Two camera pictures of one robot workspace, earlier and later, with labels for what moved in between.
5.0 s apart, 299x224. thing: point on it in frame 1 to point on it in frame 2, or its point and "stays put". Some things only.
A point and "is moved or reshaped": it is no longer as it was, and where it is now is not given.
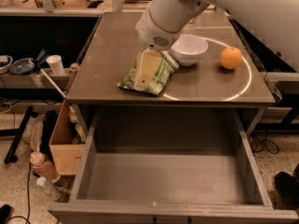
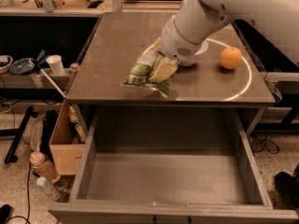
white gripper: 153,33 to 175,45
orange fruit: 231,58 stays put
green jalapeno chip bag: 167,65 is moved or reshaped
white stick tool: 51,81 stays put
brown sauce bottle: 43,167 stays put
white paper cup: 55,64 stays put
